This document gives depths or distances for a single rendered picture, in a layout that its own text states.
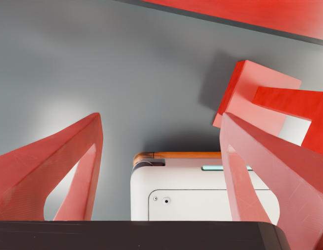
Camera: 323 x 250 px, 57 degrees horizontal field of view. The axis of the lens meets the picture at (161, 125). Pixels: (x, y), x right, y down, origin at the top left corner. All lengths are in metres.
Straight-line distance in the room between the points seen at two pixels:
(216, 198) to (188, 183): 0.09
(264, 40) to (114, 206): 0.84
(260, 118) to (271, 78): 0.14
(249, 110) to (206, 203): 0.34
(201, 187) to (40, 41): 0.76
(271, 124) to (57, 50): 0.80
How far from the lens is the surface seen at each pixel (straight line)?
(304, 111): 0.70
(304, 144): 0.51
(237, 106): 1.03
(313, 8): 0.83
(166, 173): 0.90
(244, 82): 1.04
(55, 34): 1.19
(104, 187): 1.21
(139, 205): 0.92
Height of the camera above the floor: 1.12
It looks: 81 degrees down
